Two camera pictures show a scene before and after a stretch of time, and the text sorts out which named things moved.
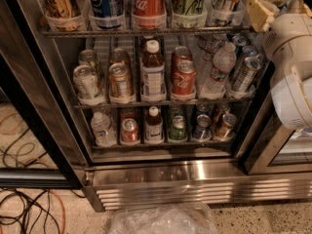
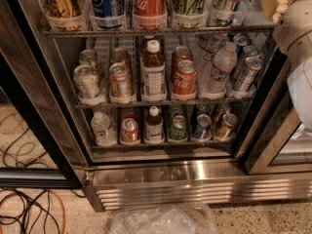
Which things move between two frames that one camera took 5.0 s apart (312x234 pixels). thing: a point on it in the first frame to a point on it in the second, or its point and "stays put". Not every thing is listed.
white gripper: x=289 y=38 to x=296 y=23
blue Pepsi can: x=106 y=6 stays put
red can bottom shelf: x=130 y=132 stays put
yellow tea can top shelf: x=62 y=8 stays put
